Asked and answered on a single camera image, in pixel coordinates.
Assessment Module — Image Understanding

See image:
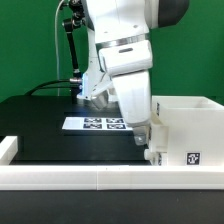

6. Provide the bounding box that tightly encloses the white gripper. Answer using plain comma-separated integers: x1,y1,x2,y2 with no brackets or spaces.
112,70,151,146

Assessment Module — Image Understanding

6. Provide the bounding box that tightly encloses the white drawer cabinet frame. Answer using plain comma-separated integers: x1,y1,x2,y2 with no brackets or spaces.
152,96,224,166

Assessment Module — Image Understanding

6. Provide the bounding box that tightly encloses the white drawer box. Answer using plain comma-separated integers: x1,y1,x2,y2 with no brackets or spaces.
144,149,167,166
149,113,169,153

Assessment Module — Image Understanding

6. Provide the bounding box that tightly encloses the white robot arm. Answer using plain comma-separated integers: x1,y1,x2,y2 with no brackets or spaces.
81,0,190,145

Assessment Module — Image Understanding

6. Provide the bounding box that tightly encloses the white marker plate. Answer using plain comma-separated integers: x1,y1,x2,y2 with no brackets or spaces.
62,117,131,131

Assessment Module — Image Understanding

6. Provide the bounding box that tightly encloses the black cable bundle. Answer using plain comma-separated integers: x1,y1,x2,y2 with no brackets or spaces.
23,78,83,97

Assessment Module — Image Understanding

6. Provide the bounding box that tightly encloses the grey thin cable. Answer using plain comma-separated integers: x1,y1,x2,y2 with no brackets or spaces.
54,0,66,98

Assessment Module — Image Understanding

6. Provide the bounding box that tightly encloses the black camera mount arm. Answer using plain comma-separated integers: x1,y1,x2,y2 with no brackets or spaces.
62,0,85,96

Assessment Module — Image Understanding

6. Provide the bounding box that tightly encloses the white left boundary rail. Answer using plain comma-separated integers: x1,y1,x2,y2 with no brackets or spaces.
0,136,18,166

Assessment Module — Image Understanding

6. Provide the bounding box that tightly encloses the white boundary rail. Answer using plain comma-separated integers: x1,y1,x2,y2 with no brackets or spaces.
0,166,224,190
0,136,18,166

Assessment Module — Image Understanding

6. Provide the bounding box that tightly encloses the white front boundary rail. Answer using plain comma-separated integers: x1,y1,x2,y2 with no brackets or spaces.
0,166,224,190

